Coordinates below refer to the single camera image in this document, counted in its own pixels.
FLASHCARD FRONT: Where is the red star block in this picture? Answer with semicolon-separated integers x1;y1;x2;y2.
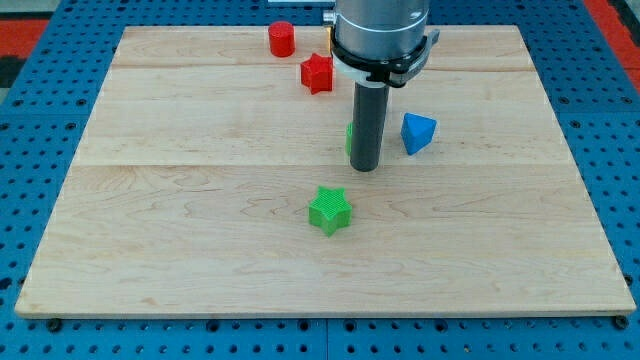
300;53;333;94

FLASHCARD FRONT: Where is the green circle block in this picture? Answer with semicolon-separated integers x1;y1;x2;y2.
345;122;353;156

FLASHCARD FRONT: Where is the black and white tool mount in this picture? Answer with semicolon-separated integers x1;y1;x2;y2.
331;29;440;88

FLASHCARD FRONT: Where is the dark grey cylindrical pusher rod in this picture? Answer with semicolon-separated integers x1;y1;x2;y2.
350;83;389;172

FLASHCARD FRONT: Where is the green star block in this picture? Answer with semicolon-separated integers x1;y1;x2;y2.
308;186;352;237

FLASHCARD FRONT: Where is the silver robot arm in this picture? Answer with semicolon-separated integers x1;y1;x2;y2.
324;0;440;172

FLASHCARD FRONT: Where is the blue triangle block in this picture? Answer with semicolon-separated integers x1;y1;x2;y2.
401;113;437;155

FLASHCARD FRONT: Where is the yellow block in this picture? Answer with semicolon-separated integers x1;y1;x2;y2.
326;27;333;54

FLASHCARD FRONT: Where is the red cylinder block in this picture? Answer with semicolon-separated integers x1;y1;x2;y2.
268;21;295;58

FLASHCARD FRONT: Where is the light wooden board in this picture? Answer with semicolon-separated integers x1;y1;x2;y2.
15;26;636;319

